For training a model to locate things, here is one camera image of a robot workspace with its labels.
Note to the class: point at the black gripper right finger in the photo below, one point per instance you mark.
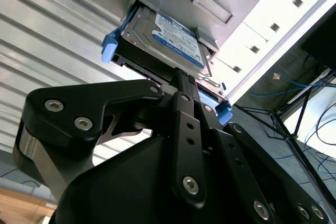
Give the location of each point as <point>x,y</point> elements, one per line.
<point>262,176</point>

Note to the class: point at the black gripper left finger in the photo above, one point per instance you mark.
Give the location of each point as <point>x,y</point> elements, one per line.
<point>65,108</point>

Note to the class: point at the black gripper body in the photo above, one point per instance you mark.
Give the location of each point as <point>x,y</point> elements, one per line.
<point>118,187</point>

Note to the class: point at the hard disk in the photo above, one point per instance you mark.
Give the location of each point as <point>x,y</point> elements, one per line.
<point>178,37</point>

